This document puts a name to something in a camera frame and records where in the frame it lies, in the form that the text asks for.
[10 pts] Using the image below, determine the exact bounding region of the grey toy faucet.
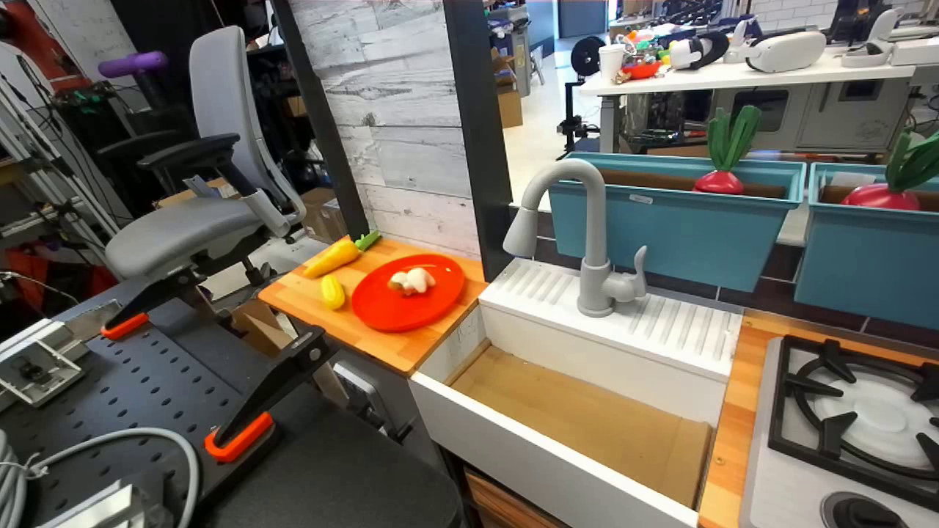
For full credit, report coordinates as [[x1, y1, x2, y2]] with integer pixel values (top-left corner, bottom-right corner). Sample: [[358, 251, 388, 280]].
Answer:
[[499, 156, 650, 320]]

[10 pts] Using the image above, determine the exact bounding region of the white toy garlic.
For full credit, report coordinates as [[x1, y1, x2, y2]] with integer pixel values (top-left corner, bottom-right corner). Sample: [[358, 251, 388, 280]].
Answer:
[[388, 263, 436, 299]]

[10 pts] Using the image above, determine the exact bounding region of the red plastic plate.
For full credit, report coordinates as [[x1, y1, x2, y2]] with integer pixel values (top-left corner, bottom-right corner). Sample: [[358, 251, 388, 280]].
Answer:
[[348, 251, 468, 335]]

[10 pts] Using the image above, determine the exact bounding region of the yellow toy lemon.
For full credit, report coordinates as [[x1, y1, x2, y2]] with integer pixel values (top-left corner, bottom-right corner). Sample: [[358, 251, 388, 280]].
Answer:
[[316, 273, 353, 313]]

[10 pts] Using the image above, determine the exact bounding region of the brown cardboard box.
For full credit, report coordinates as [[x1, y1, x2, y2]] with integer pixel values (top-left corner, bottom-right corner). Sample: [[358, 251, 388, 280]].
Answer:
[[496, 85, 526, 128]]

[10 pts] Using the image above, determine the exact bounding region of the orange cutting board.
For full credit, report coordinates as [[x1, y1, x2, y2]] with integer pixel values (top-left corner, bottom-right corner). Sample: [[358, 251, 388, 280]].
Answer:
[[259, 235, 489, 377]]

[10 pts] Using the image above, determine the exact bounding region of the whitewashed wood backdrop panel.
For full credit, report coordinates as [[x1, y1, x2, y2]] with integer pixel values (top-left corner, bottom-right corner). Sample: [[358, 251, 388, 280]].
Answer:
[[288, 0, 483, 260]]

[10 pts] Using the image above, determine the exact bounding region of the teal planter box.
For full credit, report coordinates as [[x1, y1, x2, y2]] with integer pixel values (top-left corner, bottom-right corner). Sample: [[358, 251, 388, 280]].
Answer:
[[546, 148, 810, 292], [793, 157, 939, 335]]

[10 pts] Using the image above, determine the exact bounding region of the white toy sink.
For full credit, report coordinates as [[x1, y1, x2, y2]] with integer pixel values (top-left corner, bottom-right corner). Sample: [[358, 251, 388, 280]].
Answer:
[[407, 254, 746, 528]]

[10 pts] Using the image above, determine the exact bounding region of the black round stand device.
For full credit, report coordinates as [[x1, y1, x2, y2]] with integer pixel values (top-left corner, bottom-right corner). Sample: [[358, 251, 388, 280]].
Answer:
[[554, 35, 606, 156]]

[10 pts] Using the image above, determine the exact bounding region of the red bowl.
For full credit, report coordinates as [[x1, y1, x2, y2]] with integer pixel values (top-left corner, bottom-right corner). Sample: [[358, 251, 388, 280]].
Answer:
[[621, 54, 664, 81]]

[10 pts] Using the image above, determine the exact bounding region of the red toy radish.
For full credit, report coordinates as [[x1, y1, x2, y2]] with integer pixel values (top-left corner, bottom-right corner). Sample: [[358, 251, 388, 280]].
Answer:
[[693, 101, 766, 195], [843, 128, 939, 214]]

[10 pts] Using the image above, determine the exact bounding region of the white table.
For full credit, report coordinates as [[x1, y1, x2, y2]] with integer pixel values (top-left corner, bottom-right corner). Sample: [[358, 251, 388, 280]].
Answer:
[[592, 47, 939, 156]]

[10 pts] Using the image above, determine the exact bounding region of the grey office chair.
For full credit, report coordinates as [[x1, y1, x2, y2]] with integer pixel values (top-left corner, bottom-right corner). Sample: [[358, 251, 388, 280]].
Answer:
[[96, 24, 330, 296]]

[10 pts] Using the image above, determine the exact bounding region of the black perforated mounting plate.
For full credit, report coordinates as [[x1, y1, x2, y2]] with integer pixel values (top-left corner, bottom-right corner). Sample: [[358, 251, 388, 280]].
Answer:
[[0, 296, 467, 528]]

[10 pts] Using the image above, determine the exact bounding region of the silver toy stove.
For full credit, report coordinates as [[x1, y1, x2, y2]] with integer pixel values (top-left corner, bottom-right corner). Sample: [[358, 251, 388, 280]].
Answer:
[[740, 335, 939, 528]]

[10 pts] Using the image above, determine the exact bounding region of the white headset device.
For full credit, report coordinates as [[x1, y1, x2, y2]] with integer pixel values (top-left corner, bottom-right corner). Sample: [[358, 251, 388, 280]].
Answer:
[[743, 27, 831, 75]]

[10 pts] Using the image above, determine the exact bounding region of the purple foam roll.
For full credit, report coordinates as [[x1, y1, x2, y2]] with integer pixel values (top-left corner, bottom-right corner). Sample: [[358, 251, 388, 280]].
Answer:
[[96, 49, 169, 81]]

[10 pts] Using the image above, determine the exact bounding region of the white metal rack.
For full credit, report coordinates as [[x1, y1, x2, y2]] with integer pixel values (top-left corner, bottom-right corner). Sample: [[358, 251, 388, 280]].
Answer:
[[0, 40, 132, 247]]

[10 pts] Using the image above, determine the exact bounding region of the black stove knob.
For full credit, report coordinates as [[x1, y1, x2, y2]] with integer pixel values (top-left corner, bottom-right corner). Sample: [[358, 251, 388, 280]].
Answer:
[[819, 489, 913, 528]]

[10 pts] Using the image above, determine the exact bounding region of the white plastic device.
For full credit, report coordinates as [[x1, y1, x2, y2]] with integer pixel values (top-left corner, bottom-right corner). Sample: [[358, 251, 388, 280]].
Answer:
[[838, 6, 939, 69]]

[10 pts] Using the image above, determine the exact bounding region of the black frame post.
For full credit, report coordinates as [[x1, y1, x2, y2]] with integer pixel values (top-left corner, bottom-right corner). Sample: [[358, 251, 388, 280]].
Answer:
[[441, 0, 515, 285], [267, 0, 372, 244]]

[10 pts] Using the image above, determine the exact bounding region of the black clamp orange handle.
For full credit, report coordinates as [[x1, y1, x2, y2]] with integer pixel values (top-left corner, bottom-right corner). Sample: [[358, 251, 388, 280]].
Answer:
[[96, 267, 200, 343], [203, 327, 341, 467]]

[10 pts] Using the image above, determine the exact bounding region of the grey cable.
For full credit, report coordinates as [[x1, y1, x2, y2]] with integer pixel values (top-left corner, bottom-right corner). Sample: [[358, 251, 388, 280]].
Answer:
[[0, 426, 203, 528]]

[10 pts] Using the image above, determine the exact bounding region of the silver metal bracket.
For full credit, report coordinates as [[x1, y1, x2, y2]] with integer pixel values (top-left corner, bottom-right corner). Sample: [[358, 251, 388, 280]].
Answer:
[[0, 335, 84, 411]]

